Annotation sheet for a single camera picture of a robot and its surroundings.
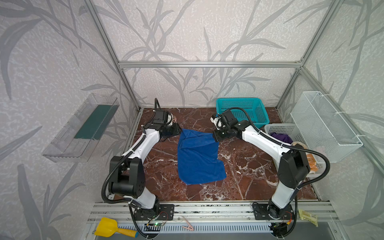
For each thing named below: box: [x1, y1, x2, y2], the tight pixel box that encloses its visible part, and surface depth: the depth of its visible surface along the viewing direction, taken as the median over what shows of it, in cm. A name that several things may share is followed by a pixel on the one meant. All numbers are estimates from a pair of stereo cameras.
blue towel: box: [177, 128, 227, 185], surface depth 93 cm
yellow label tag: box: [298, 208, 319, 227], surface depth 72 cm
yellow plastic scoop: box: [94, 217, 139, 238], surface depth 70 cm
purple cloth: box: [269, 132, 293, 144], surface depth 95 cm
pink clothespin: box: [182, 216, 194, 232], surface depth 71 cm
